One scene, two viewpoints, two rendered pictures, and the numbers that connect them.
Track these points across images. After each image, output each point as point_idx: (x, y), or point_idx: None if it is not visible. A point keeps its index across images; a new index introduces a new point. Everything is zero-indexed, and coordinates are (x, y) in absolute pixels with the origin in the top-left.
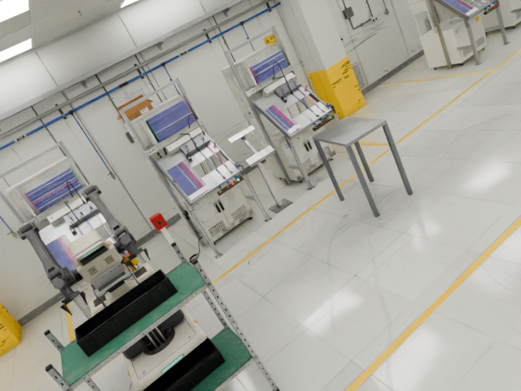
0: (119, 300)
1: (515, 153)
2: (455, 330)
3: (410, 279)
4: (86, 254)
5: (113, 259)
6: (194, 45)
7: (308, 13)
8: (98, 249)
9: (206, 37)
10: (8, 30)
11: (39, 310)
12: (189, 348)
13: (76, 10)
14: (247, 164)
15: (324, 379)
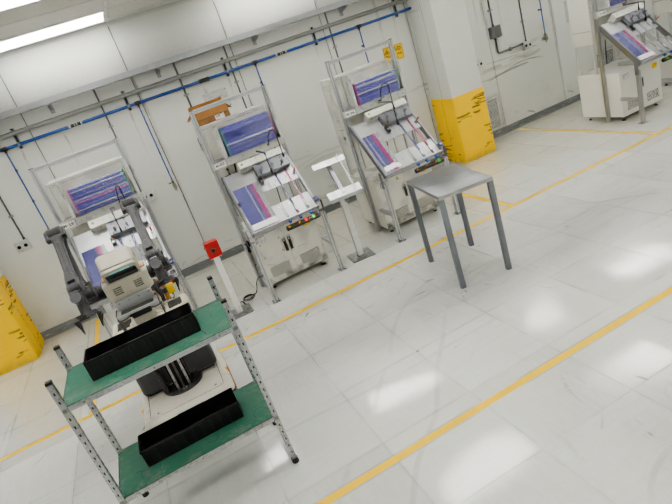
0: (137, 328)
1: (643, 243)
2: (503, 431)
3: (475, 366)
4: (113, 271)
5: (143, 282)
6: (296, 45)
7: (442, 26)
8: (127, 268)
9: (312, 37)
10: (76, 1)
11: (67, 326)
12: (212, 396)
13: None
14: None
15: (348, 457)
